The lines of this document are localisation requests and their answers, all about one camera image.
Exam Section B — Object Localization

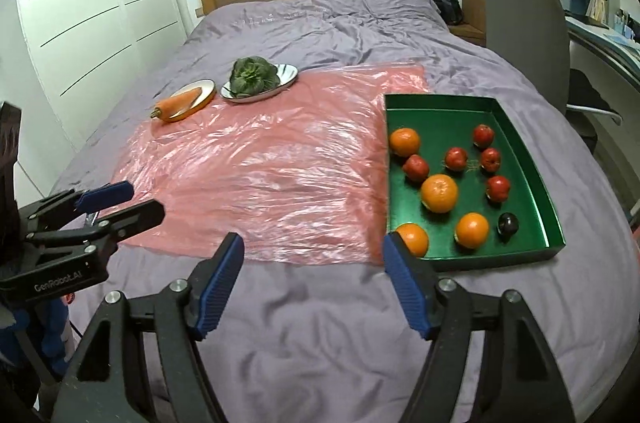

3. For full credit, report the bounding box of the small red apple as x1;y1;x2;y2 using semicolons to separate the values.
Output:
472;124;495;150

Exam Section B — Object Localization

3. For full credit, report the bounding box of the large red apple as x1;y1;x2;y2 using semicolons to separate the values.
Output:
401;154;430;183

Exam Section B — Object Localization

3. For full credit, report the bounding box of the carrot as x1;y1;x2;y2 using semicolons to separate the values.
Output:
150;87;202;122

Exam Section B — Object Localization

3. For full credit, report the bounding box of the white wardrobe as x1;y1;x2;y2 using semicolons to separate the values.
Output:
15;0;186;196

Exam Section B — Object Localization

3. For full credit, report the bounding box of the white oval dish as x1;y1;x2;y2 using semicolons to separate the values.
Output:
219;64;298;104

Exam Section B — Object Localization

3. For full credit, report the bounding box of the wooden bedside cabinet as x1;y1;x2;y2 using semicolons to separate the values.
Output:
448;0;486;47

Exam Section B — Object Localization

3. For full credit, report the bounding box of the dark purple plum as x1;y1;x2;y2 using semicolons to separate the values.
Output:
497;212;520;239

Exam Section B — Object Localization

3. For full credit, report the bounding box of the orange rimmed white plate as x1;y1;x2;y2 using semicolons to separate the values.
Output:
165;78;217;123

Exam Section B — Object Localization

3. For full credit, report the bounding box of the small orange tangerine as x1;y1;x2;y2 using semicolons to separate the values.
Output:
388;127;421;158

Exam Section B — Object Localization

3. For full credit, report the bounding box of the large orange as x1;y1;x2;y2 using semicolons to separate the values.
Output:
420;174;459;214

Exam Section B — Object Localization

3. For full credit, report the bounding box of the pink plastic sheet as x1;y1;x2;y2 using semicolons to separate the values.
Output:
114;62;427;265

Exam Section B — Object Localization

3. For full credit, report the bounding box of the left blue white gloved hand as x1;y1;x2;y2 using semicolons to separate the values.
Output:
1;299;73;381

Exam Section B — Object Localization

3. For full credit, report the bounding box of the grey office chair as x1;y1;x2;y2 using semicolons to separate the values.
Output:
485;0;623;125

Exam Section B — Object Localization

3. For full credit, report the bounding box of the red tomato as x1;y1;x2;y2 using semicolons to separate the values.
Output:
480;146;502;174

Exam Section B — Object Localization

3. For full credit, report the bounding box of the green tray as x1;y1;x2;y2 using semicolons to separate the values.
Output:
385;94;565;271

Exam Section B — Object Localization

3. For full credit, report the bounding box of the green leafy vegetable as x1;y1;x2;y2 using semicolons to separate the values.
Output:
229;57;280;98

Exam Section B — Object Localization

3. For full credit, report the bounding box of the white desk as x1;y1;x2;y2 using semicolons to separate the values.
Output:
565;16;639;125

